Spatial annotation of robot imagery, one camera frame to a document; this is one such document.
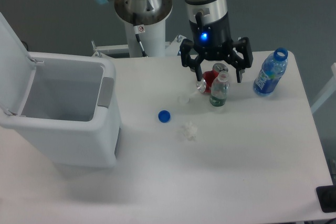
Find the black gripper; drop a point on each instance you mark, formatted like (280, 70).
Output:
(213, 41)

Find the white paper ball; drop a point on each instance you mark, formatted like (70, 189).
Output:
(189, 131)

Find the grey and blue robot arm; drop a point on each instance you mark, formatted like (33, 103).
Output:
(212, 9)

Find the red soda can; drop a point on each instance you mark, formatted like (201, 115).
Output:
(204, 86)

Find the clear bottle green label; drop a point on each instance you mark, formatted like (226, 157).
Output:
(219, 89)

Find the blue plastic bottle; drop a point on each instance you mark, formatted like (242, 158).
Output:
(272, 69)

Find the blue bottle cap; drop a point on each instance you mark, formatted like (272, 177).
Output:
(164, 116)

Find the white chair part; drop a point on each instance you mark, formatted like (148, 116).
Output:
(327, 91)

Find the white trash bin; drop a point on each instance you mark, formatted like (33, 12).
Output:
(66, 107)

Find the black device at edge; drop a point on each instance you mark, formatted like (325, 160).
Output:
(326, 197)

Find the white trash bin lid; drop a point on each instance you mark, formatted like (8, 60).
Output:
(18, 70)

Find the white metal frame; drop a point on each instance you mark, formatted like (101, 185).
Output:
(172, 48)

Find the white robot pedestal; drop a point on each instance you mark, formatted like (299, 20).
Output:
(144, 23)

